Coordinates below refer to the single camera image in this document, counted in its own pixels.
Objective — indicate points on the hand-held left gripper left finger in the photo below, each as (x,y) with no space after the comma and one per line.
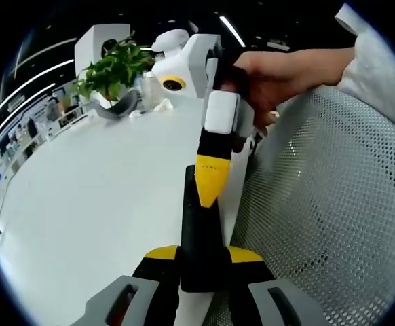
(146,283)

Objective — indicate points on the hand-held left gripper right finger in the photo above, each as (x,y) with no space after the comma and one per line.
(257,305)

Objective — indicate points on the person's right hand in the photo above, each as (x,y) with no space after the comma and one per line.
(279,78)

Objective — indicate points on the white ceiling light strip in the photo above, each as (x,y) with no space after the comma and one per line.
(232,30)

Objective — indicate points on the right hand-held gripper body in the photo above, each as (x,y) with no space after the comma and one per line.
(190,64)

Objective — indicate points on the crumpled white tissue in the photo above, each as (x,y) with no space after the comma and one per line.
(135,114)
(163,106)

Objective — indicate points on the green potted plant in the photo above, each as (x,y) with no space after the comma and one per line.
(116,64)

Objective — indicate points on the white worn device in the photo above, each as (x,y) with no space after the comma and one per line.
(350,18)

